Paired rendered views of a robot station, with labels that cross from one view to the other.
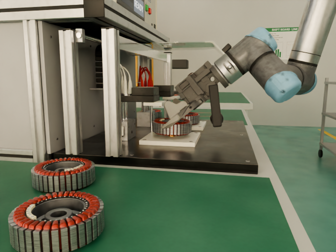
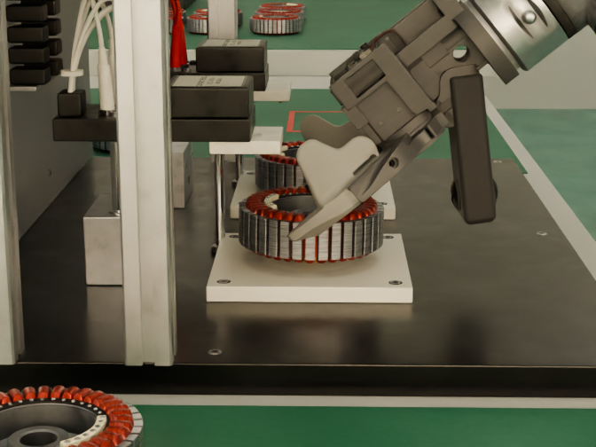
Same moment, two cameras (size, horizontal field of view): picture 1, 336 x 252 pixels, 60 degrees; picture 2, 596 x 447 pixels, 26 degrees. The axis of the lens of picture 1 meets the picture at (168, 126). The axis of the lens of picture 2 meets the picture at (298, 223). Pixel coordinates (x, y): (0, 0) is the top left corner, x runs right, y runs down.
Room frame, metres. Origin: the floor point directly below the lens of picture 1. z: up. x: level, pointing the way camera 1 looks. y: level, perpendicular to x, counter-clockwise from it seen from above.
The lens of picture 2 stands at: (-0.13, 0.17, 1.06)
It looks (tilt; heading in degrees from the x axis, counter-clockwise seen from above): 15 degrees down; 350
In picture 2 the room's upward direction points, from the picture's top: straight up
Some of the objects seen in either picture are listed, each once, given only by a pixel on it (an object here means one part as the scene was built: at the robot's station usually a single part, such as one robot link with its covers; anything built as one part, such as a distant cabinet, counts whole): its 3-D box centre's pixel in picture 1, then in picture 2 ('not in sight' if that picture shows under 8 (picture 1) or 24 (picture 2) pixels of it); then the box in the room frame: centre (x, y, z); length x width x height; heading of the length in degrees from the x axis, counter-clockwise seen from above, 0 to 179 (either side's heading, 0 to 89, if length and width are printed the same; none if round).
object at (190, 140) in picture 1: (171, 138); (310, 265); (0.82, -0.01, 0.78); 0.15 x 0.15 x 0.01; 78
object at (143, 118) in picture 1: (146, 118); (162, 171); (1.08, 0.08, 0.80); 0.07 x 0.05 x 0.06; 168
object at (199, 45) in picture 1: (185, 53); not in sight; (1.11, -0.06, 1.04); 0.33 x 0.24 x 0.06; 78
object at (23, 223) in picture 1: (59, 219); not in sight; (0.35, 0.14, 0.77); 0.11 x 0.11 x 0.04
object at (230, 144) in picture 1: (174, 135); (294, 244); (0.94, -0.02, 0.76); 0.64 x 0.47 x 0.02; 168
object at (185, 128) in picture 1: (172, 126); (310, 223); (0.82, -0.01, 0.81); 0.11 x 0.11 x 0.04
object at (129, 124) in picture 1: (123, 128); (125, 238); (0.85, 0.13, 0.80); 0.07 x 0.05 x 0.06; 168
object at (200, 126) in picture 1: (184, 124); (313, 193); (1.06, -0.06, 0.78); 0.15 x 0.15 x 0.01; 78
